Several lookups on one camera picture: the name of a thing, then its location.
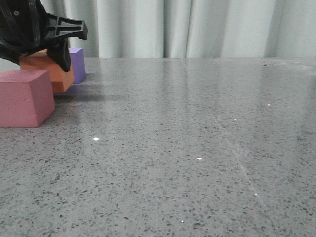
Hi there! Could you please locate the purple foam cube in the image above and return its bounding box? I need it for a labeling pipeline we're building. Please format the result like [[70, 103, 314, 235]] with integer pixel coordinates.
[[69, 47, 86, 84]]

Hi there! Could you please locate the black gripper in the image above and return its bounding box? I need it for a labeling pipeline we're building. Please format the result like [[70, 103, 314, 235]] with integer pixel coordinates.
[[0, 0, 88, 72]]

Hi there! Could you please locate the pink foam cube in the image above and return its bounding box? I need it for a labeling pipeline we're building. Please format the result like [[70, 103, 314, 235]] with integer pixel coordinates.
[[0, 70, 55, 128]]

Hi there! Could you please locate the pale green curtain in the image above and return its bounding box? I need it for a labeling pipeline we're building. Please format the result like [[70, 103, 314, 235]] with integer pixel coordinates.
[[0, 0, 316, 70]]

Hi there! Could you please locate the orange foam cube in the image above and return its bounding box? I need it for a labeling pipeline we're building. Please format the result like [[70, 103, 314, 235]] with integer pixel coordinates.
[[19, 50, 75, 94]]

